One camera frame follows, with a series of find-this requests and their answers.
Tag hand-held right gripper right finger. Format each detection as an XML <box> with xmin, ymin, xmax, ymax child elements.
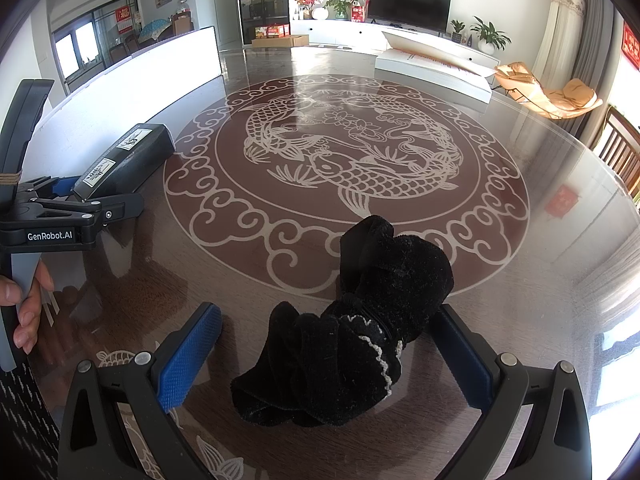
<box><xmin>431</xmin><ymin>304</ymin><xmax>593</xmax><ymax>480</ymax></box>

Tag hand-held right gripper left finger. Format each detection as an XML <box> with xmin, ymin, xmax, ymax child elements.
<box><xmin>57</xmin><ymin>301</ymin><xmax>222</xmax><ymax>480</ymax></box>

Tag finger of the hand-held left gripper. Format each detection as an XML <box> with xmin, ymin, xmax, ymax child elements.
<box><xmin>20</xmin><ymin>175</ymin><xmax>83</xmax><ymax>201</ymax></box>
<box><xmin>27</xmin><ymin>193</ymin><xmax>146</xmax><ymax>226</ymax></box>

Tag black box with white labels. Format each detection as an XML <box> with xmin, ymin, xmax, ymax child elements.
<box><xmin>72</xmin><ymin>123</ymin><xmax>176</xmax><ymax>201</ymax></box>

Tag black velvet cloth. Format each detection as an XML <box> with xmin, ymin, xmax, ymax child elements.
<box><xmin>230</xmin><ymin>215</ymin><xmax>455</xmax><ymax>428</ymax></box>

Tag white partition board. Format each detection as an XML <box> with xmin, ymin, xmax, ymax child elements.
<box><xmin>22</xmin><ymin>26</ymin><xmax>221</xmax><ymax>181</ymax></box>

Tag person's left hand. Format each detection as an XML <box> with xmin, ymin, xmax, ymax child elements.
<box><xmin>0</xmin><ymin>261</ymin><xmax>55</xmax><ymax>355</ymax></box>

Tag dark patterned clothing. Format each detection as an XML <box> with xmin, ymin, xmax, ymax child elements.
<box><xmin>0</xmin><ymin>367</ymin><xmax>61</xmax><ymax>480</ymax></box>

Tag orange boxes on floor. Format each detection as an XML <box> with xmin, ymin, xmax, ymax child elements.
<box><xmin>251</xmin><ymin>24</ymin><xmax>310</xmax><ymax>48</ymax></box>

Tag wooden dining chair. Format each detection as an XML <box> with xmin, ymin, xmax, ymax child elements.
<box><xmin>590</xmin><ymin>105</ymin><xmax>640</xmax><ymax>196</ymax></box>

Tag orange lounge chair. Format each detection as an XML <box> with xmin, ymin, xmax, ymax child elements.
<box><xmin>494</xmin><ymin>61</ymin><xmax>603</xmax><ymax>120</ymax></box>

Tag white flat cardboard box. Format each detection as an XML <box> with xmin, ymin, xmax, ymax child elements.
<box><xmin>375</xmin><ymin>30</ymin><xmax>496</xmax><ymax>113</ymax></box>

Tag white television cabinet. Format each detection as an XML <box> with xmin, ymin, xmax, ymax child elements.
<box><xmin>290</xmin><ymin>19</ymin><xmax>501</xmax><ymax>61</ymax></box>

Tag green potted plant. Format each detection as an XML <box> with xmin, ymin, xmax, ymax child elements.
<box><xmin>325</xmin><ymin>0</ymin><xmax>356</xmax><ymax>21</ymax></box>

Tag leafy plant in white pot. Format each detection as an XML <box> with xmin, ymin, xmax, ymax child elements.
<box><xmin>470</xmin><ymin>16</ymin><xmax>512</xmax><ymax>54</ymax></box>

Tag cream cloth-covered standing unit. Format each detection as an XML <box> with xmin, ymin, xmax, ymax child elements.
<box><xmin>530</xmin><ymin>0</ymin><xmax>587</xmax><ymax>93</ymax></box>

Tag black television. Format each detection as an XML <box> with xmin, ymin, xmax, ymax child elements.
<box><xmin>368</xmin><ymin>0</ymin><xmax>451</xmax><ymax>32</ymax></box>

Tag grey curtain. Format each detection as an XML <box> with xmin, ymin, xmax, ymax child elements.
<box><xmin>570</xmin><ymin>0</ymin><xmax>626</xmax><ymax>136</ymax></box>

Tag red wall hanging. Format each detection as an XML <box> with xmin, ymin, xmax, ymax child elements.
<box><xmin>621</xmin><ymin>25</ymin><xmax>640</xmax><ymax>68</ymax></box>

